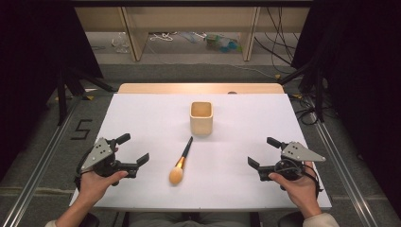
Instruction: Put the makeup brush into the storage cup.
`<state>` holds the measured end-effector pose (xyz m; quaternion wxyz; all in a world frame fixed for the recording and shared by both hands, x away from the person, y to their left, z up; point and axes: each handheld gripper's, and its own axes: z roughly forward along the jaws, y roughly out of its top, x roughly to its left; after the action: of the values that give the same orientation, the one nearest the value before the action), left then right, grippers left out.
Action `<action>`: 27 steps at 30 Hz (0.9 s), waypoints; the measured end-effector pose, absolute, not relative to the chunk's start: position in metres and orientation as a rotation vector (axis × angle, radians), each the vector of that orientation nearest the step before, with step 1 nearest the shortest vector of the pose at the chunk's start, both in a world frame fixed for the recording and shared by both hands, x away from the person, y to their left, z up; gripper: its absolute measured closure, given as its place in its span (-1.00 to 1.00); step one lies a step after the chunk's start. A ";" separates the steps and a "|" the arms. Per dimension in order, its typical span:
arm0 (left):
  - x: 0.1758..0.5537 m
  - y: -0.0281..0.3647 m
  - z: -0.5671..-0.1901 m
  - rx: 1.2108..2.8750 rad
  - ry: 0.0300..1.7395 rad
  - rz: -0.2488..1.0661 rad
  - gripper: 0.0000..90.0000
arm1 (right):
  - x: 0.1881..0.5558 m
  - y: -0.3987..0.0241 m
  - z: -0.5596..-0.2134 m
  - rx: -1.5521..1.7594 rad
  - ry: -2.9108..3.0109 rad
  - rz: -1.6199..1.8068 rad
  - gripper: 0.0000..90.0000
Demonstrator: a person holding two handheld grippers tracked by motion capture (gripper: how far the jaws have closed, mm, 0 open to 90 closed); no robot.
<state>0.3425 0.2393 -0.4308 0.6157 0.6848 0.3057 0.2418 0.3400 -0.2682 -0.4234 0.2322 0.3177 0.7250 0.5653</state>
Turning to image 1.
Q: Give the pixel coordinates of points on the person's left hand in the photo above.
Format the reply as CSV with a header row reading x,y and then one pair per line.
x,y
94,186

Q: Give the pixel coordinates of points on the person's right hand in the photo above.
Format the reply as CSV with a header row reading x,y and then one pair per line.
x,y
299,189

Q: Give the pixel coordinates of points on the clear plastic bag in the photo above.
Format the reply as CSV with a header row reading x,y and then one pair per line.
x,y
120,42

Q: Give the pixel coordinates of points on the cream square ceramic cup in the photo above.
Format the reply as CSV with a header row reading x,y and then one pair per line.
x,y
201,119

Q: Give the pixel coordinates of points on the person's grey trouser legs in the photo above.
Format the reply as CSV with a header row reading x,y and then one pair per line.
x,y
189,220

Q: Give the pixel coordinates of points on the colourful plastic packets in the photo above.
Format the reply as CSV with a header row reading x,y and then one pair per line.
x,y
222,42

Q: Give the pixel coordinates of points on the aluminium floor rail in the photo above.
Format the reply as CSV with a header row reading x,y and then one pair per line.
x,y
343,170
38,176

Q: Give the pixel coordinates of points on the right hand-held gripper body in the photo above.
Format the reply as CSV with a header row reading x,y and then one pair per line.
x,y
299,152

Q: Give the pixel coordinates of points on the black metal stand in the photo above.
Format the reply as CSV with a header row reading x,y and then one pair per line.
x,y
319,94
61,94

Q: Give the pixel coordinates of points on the makeup brush with gold ferrule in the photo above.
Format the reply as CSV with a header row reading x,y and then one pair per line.
x,y
180,164

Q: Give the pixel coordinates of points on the white table cover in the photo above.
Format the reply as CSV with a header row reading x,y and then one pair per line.
x,y
220,176

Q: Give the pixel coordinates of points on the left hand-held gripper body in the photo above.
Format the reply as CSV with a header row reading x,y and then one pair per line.
x,y
98,153

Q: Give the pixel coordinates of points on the black curtain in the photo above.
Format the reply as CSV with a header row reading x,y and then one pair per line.
x,y
359,63
34,47

